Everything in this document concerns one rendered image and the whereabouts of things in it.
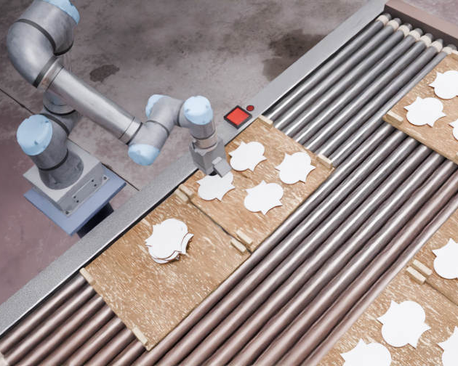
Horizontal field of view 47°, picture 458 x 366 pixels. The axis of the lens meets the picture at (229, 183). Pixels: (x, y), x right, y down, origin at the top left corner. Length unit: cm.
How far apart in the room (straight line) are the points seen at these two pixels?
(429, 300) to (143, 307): 82
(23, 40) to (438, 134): 132
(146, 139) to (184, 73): 209
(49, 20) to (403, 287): 120
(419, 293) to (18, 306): 120
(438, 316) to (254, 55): 236
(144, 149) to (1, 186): 200
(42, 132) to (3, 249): 145
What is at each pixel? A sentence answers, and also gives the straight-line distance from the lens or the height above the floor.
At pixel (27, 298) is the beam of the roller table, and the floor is 91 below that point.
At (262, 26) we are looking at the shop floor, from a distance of 376.
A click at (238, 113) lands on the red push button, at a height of 93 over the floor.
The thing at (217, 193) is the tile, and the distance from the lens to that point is 176.
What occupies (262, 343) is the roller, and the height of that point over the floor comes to 92.
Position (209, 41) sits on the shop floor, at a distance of 370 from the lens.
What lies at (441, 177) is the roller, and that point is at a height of 92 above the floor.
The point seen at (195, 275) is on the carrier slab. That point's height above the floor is 94.
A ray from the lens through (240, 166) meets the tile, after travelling 181.
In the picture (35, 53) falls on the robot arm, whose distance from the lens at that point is 143.
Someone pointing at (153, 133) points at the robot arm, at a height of 132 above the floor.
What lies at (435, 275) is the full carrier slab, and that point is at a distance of 166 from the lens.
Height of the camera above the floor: 241
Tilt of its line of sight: 56 degrees down
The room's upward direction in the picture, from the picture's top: 11 degrees counter-clockwise
